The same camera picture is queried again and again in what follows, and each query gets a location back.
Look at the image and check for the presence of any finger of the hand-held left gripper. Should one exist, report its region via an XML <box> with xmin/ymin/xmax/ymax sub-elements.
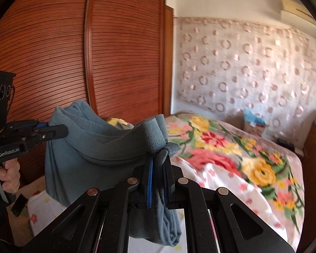
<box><xmin>20</xmin><ymin>125</ymin><xmax>69</xmax><ymax>148</ymax></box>
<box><xmin>10</xmin><ymin>120</ymin><xmax>50</xmax><ymax>135</ymax></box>

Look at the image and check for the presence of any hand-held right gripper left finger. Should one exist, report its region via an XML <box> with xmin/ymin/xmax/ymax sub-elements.
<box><xmin>24</xmin><ymin>158</ymin><xmax>155</xmax><ymax>253</ymax></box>

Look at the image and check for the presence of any strawberry printed bed sheet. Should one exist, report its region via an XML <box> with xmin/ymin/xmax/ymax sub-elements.
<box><xmin>28</xmin><ymin>161</ymin><xmax>301</xmax><ymax>253</ymax></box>

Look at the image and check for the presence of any small black box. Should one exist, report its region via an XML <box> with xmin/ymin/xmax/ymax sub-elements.
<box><xmin>277</xmin><ymin>137</ymin><xmax>296</xmax><ymax>150</ymax></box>

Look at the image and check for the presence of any grey-green t-shirt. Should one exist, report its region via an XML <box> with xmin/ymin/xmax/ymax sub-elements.
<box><xmin>44</xmin><ymin>99</ymin><xmax>184</xmax><ymax>248</ymax></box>

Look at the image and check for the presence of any wooden cabinet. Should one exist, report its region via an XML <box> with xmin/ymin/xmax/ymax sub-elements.
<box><xmin>302</xmin><ymin>110</ymin><xmax>316</xmax><ymax>191</ymax></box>

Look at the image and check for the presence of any black tag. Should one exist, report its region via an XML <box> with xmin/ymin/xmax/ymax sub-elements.
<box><xmin>11</xmin><ymin>194</ymin><xmax>26</xmax><ymax>215</ymax></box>

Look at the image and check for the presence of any circle patterned curtain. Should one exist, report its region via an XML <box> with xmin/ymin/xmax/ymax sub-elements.
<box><xmin>173</xmin><ymin>16</ymin><xmax>316</xmax><ymax>143</ymax></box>

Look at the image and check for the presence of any blue plastic bag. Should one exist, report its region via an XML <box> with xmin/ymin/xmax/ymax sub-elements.
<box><xmin>244</xmin><ymin>108</ymin><xmax>265</xmax><ymax>127</ymax></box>

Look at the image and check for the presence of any white air conditioner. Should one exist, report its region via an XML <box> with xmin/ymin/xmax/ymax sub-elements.
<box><xmin>280</xmin><ymin>0</ymin><xmax>316</xmax><ymax>19</ymax></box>

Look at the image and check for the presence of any person's left hand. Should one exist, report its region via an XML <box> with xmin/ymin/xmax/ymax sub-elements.
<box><xmin>0</xmin><ymin>160</ymin><xmax>21</xmax><ymax>194</ymax></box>

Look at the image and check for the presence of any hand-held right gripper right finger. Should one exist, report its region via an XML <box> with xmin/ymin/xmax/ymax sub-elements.
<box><xmin>163</xmin><ymin>150</ymin><xmax>296</xmax><ymax>253</ymax></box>

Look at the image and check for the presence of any floral blanket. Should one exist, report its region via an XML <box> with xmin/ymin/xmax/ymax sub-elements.
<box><xmin>106</xmin><ymin>110</ymin><xmax>306</xmax><ymax>218</ymax></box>

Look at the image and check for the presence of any slatted wooden wardrobe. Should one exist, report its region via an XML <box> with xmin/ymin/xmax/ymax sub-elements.
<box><xmin>0</xmin><ymin>0</ymin><xmax>175</xmax><ymax>186</ymax></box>

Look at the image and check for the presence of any cardboard box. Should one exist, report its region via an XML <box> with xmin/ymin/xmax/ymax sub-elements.
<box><xmin>243</xmin><ymin>118</ymin><xmax>267</xmax><ymax>138</ymax></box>

